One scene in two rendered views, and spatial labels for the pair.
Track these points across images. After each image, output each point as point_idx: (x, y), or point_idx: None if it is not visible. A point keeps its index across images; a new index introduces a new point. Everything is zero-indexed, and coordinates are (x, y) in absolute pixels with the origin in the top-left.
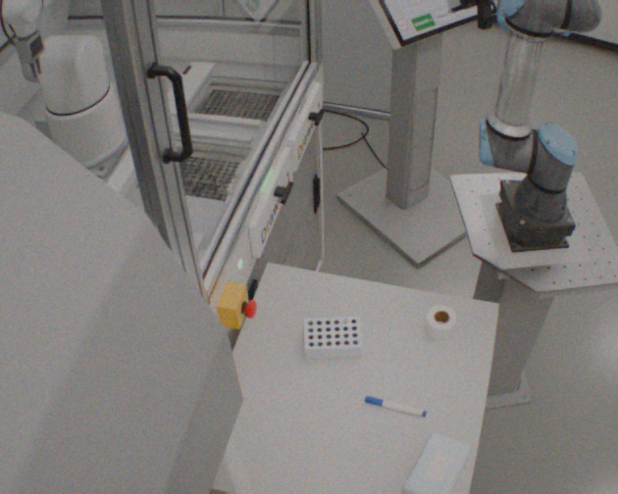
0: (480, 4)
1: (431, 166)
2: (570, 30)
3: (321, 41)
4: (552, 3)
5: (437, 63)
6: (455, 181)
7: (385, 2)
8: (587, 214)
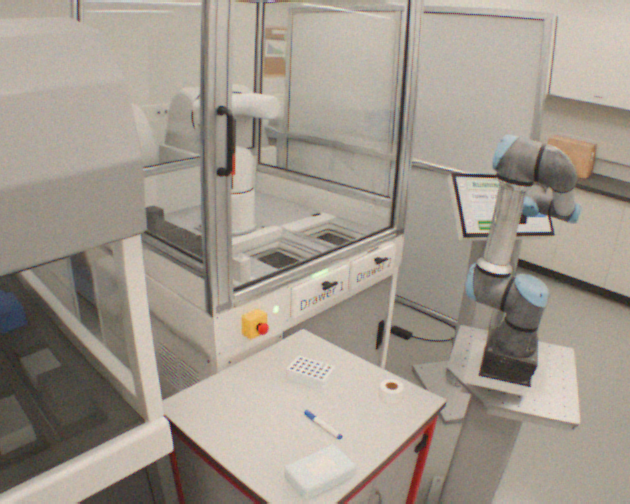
0: None
1: None
2: (542, 182)
3: (404, 216)
4: (526, 154)
5: None
6: (462, 329)
7: (461, 203)
8: (562, 373)
